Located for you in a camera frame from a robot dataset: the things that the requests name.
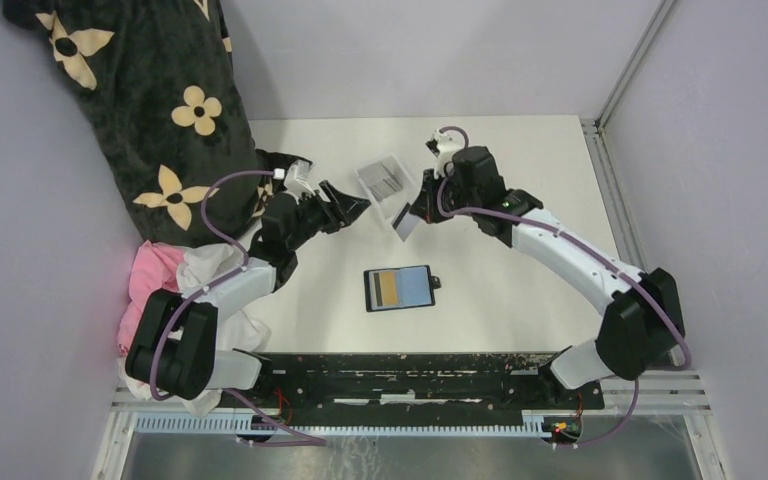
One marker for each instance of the pink cloth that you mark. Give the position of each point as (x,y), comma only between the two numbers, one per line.
(154,267)

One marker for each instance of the white cloth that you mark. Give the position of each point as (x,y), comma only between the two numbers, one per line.
(238,332)

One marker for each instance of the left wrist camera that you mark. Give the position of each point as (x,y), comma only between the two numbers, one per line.
(294,179)

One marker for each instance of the black card holder wallet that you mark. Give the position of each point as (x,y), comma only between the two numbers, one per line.
(417,286)

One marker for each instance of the black floral plush blanket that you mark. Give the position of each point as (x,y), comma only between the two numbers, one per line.
(156,82)

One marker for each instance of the white magnetic stripe card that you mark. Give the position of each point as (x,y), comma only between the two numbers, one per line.
(376,291)

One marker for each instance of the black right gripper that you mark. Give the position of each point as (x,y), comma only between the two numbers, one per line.
(425,205)

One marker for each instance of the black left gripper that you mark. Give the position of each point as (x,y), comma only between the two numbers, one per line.
(340,212)

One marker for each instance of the grey striped card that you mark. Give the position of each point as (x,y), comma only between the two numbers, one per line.
(405,222)

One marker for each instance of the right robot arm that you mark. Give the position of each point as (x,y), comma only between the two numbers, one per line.
(641,311)

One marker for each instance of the aluminium frame rail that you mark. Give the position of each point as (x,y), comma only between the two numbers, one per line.
(676,397)

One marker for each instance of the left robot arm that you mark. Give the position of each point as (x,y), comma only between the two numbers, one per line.
(175,346)

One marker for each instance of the clear plastic card box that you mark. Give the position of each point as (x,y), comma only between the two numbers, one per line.
(387,209)

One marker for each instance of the stack of grey cards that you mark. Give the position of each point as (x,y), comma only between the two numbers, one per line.
(381,180)

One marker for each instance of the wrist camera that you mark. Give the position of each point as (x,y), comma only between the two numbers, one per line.
(294,179)
(443,146)

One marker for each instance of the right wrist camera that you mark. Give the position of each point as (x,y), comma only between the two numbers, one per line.
(443,146)

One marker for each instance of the gold VIP card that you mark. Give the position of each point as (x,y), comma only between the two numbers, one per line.
(389,288)

